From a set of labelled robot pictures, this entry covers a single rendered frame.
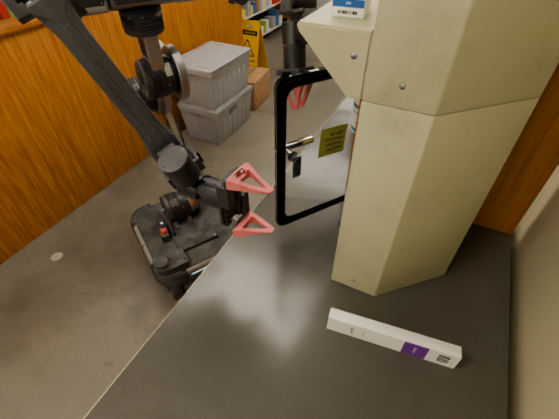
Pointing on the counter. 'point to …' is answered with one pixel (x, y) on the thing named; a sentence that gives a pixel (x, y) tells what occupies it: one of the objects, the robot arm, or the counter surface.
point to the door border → (285, 138)
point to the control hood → (342, 45)
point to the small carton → (350, 8)
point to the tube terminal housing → (437, 130)
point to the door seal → (284, 146)
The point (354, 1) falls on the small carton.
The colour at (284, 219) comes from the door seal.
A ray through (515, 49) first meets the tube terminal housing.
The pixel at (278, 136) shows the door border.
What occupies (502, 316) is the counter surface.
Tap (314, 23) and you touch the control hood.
